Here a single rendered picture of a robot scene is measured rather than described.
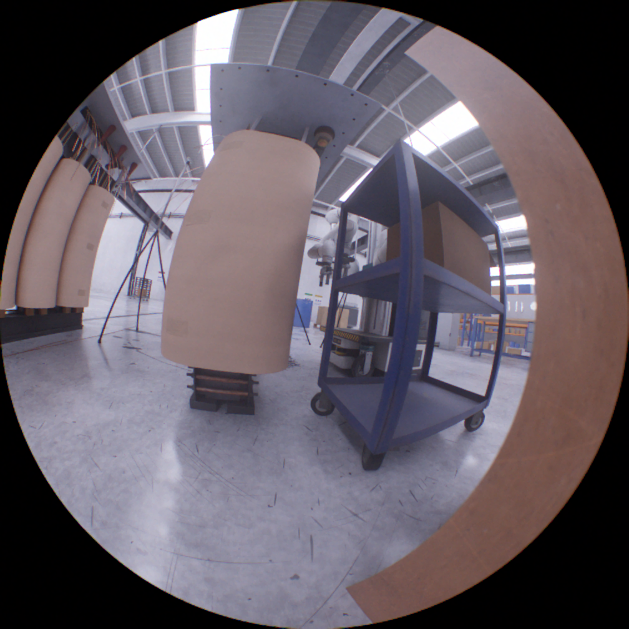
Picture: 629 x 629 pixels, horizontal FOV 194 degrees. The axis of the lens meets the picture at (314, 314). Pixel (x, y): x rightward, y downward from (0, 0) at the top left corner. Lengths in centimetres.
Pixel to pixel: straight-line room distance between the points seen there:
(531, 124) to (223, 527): 59
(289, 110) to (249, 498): 139
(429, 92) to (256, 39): 727
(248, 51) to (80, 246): 990
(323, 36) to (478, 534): 451
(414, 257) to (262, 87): 98
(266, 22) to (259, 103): 931
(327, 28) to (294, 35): 565
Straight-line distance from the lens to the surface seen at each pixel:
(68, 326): 201
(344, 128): 113
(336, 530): 45
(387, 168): 65
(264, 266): 54
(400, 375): 36
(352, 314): 1069
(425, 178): 68
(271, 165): 72
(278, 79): 104
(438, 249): 61
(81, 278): 185
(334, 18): 437
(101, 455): 61
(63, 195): 170
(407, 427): 57
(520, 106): 20
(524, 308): 496
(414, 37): 655
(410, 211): 42
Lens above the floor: 40
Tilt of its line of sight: 1 degrees up
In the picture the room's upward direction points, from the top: 8 degrees clockwise
